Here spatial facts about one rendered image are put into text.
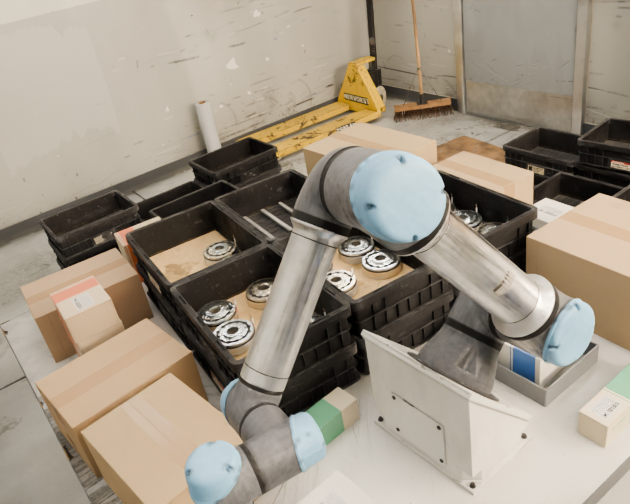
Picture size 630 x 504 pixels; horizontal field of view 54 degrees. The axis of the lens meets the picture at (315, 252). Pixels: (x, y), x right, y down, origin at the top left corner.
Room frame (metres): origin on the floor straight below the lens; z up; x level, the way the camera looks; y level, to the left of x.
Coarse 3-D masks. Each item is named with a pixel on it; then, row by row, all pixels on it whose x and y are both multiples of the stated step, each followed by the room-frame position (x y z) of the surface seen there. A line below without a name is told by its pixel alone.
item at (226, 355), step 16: (240, 256) 1.43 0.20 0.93; (208, 272) 1.37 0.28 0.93; (176, 288) 1.33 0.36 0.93; (192, 320) 1.19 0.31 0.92; (320, 320) 1.08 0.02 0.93; (336, 320) 1.09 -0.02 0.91; (208, 336) 1.10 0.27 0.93; (304, 336) 1.05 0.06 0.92; (224, 352) 1.03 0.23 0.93; (240, 368) 0.99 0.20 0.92
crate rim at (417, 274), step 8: (280, 240) 1.47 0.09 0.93; (280, 248) 1.43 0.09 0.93; (424, 264) 1.22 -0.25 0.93; (416, 272) 1.19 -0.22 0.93; (424, 272) 1.20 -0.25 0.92; (432, 272) 1.21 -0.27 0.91; (328, 280) 1.23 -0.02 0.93; (400, 280) 1.17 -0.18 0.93; (408, 280) 1.18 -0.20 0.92; (416, 280) 1.19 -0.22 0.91; (336, 288) 1.19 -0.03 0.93; (384, 288) 1.15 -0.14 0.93; (392, 288) 1.16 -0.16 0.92; (400, 288) 1.17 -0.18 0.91; (344, 296) 1.15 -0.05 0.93; (368, 296) 1.13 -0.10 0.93; (376, 296) 1.14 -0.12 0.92; (384, 296) 1.15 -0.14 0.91; (352, 304) 1.12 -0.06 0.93; (360, 304) 1.12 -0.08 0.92; (368, 304) 1.13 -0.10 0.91
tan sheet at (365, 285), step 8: (376, 248) 1.50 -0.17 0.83; (336, 256) 1.50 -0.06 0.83; (336, 264) 1.45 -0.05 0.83; (344, 264) 1.45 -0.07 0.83; (352, 264) 1.44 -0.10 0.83; (360, 264) 1.43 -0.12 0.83; (360, 272) 1.39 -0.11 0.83; (400, 272) 1.36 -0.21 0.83; (408, 272) 1.35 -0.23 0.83; (360, 280) 1.35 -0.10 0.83; (368, 280) 1.35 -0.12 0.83; (376, 280) 1.34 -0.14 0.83; (384, 280) 1.33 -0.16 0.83; (392, 280) 1.33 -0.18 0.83; (360, 288) 1.32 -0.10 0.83; (368, 288) 1.31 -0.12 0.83; (376, 288) 1.30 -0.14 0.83; (360, 296) 1.28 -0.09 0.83
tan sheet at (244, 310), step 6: (240, 294) 1.39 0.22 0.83; (228, 300) 1.38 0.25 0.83; (240, 300) 1.37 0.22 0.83; (246, 300) 1.36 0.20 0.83; (240, 306) 1.34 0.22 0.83; (246, 306) 1.33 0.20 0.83; (240, 312) 1.31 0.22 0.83; (246, 312) 1.31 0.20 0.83; (252, 312) 1.30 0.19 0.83; (258, 312) 1.30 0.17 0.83; (240, 318) 1.28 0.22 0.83; (246, 318) 1.28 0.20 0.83; (258, 318) 1.27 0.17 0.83; (246, 354) 1.14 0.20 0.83
